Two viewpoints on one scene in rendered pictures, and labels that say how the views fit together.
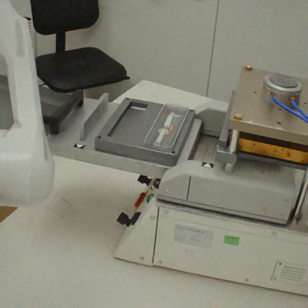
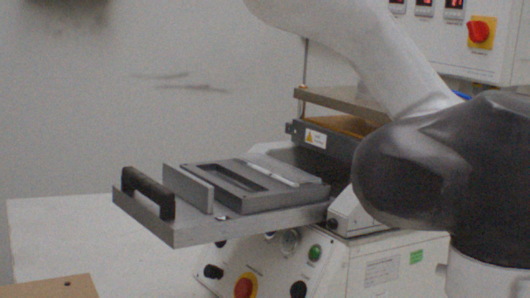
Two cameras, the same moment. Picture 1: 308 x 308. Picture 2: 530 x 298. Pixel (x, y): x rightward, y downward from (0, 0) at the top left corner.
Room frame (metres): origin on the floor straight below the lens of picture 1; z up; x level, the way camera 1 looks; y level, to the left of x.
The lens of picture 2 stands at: (0.18, 0.77, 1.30)
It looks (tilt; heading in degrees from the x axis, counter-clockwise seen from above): 15 degrees down; 312
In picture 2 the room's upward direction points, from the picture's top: 4 degrees clockwise
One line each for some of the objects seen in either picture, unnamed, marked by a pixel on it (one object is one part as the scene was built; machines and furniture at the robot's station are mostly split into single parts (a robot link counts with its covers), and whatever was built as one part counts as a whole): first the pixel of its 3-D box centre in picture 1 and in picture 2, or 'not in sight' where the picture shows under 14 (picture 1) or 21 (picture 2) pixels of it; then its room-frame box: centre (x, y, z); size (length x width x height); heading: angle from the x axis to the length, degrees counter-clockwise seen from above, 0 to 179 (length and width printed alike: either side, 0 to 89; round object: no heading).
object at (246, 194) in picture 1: (223, 190); (392, 202); (0.75, -0.13, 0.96); 0.26 x 0.05 x 0.07; 78
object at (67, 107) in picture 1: (67, 109); (146, 191); (0.96, 0.20, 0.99); 0.15 x 0.02 x 0.04; 168
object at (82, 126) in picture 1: (126, 128); (227, 192); (0.93, 0.07, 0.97); 0.30 x 0.22 x 0.08; 78
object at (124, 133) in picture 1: (148, 128); (252, 181); (0.92, 0.02, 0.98); 0.20 x 0.17 x 0.03; 168
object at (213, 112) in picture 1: (242, 123); (296, 160); (1.02, -0.19, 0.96); 0.25 x 0.05 x 0.07; 78
